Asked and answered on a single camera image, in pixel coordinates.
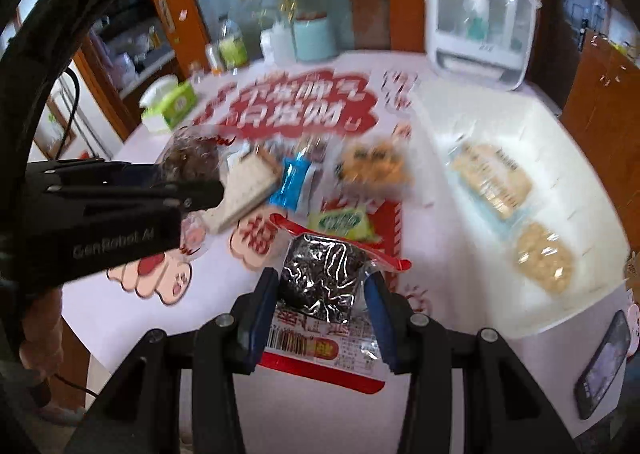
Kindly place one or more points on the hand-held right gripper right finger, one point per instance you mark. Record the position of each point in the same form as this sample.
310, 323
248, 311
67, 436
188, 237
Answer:
380, 326

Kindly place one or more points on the silver and red snack bag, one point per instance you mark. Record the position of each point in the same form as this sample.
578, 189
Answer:
320, 269

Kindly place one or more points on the clear bag of dark snacks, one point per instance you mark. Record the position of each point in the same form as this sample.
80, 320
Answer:
192, 157

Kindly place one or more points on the orange bread packet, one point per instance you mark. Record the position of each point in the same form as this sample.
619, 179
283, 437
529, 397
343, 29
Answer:
372, 165

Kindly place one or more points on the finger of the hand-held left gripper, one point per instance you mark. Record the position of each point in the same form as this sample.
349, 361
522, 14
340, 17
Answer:
150, 194
100, 172

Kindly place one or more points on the pale rectangular cracker packet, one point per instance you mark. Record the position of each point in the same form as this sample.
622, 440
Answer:
492, 179

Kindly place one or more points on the white beige snack packet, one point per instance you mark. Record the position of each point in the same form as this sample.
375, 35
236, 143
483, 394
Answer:
245, 194

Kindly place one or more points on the blue wrapper snack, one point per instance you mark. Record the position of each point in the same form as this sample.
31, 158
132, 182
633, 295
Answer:
292, 181

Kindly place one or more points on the white plastic storage bin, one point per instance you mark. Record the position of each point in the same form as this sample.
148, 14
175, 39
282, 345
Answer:
565, 174

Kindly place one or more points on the white clear-door countertop cabinet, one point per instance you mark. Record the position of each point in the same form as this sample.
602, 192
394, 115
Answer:
477, 19

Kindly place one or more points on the black smartphone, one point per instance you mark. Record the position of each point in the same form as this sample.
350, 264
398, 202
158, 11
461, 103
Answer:
602, 366

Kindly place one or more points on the green tissue pack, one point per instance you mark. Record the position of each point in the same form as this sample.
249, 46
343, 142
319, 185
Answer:
172, 102

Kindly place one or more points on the green candy packet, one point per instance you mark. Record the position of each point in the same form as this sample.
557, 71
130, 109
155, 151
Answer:
342, 223

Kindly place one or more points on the teal canister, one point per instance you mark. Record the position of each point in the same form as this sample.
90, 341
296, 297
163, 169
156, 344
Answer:
314, 39

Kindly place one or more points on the green label clear bottle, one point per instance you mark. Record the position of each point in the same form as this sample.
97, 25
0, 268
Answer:
233, 47

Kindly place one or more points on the red white printed table mat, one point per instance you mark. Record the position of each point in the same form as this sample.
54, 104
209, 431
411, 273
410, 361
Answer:
300, 104

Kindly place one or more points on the wooden display cabinet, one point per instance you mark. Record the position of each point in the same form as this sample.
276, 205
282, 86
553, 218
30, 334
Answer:
125, 49

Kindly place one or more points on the person's left forearm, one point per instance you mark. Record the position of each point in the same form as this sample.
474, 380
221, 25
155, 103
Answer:
42, 334

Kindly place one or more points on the dark refrigerator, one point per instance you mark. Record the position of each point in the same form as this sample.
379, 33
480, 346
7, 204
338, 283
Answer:
565, 9

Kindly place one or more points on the dark red snack packet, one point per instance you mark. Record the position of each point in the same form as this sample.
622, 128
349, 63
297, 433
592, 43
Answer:
316, 162

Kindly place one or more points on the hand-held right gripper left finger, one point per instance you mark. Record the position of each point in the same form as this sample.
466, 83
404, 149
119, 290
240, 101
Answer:
262, 321

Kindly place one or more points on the white squeeze bottle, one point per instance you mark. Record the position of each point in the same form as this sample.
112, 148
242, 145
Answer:
277, 42

